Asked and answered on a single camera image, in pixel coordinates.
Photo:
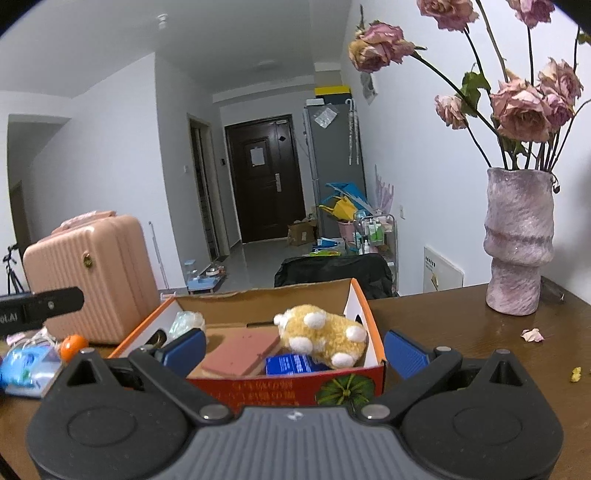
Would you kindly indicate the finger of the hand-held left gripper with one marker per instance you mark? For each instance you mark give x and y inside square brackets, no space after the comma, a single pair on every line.
[60,302]

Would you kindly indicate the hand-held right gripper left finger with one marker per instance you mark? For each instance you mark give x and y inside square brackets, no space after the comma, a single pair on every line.
[187,351]

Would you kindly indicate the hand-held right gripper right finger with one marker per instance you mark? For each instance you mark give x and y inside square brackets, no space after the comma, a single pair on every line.
[404,353]

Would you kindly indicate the white plastic-wrapped ball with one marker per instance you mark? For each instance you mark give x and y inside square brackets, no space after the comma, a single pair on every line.
[184,325]

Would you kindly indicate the brown sponge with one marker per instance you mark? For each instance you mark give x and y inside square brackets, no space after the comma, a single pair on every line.
[242,353]

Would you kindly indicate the yellow plush toy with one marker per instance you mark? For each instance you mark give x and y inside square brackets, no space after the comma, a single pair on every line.
[323,334]

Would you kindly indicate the red cardboard box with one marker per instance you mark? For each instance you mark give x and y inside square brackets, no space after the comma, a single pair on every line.
[277,392]

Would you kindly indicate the blue pocket tissue packet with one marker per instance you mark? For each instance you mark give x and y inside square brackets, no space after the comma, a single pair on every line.
[291,364]

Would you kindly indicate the black tripod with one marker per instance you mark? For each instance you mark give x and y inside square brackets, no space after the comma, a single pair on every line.
[14,272]

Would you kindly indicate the orange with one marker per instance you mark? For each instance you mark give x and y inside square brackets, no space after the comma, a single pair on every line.
[74,347]

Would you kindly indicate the pink ribbed suitcase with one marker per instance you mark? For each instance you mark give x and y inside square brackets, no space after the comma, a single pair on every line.
[106,277]

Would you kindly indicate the blue tissue pack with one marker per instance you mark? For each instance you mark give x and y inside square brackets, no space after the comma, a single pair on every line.
[27,369]

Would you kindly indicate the pet feeding bowls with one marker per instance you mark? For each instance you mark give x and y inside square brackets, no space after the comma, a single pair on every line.
[205,277]

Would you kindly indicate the metal trolley cart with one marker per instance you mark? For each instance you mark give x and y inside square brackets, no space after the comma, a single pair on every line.
[376,235]

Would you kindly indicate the fallen rose petal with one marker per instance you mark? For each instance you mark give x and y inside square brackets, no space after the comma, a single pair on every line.
[532,335]

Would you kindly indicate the brown cardboard box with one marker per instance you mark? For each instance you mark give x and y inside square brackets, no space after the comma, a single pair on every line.
[302,233]

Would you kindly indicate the purple feathery decoration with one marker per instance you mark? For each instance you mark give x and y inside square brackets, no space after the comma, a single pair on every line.
[385,196]

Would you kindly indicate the pink textured vase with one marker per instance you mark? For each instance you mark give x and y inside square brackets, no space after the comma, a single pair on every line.
[517,240]

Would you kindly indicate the blue and yellow toys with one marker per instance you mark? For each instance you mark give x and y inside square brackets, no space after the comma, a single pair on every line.
[344,203]

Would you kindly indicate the side doorway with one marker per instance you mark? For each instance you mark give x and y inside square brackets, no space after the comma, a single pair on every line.
[203,189]

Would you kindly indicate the scattered yellow crumbs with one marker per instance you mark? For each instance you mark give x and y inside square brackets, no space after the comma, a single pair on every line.
[576,374]

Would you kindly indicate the dark entrance door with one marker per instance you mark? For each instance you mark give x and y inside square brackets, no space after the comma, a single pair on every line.
[265,184]

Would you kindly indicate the grey refrigerator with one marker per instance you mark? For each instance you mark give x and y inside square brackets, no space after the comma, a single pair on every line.
[332,157]

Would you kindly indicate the hanging white umbrella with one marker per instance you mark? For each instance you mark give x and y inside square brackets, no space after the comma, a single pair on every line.
[354,134]

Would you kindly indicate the yellow box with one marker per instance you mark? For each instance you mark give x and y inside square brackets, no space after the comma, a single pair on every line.
[332,94]

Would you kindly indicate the dried pink rose bouquet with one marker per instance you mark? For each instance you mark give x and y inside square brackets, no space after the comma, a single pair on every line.
[521,106]

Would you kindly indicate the white wall panel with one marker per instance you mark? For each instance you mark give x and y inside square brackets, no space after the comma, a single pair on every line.
[443,270]

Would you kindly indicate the wall picture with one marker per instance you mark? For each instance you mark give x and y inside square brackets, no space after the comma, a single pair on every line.
[368,87]

